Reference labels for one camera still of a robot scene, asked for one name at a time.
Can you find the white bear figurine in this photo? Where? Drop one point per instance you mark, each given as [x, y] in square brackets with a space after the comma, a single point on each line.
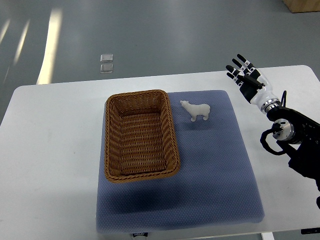
[196, 110]

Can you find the brown wicker basket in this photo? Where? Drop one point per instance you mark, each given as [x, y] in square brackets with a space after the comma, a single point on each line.
[140, 139]

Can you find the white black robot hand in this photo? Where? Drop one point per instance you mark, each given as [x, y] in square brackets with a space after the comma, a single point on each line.
[252, 84]

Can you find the lower floor socket plate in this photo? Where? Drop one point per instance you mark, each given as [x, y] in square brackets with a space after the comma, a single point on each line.
[107, 68]

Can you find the wooden box corner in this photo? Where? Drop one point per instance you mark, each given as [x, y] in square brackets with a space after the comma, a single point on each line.
[302, 6]

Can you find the blue textured mat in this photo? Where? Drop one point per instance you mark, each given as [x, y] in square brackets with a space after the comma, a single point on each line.
[215, 185]

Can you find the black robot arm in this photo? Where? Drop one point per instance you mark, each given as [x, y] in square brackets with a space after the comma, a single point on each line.
[296, 135]

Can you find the floor socket plate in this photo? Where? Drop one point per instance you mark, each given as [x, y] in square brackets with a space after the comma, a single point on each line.
[107, 68]
[106, 57]

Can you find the black table control panel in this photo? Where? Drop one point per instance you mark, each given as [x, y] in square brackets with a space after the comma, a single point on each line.
[310, 231]

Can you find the upper floor socket plate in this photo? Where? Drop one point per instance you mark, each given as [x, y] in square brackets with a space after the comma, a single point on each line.
[106, 57]

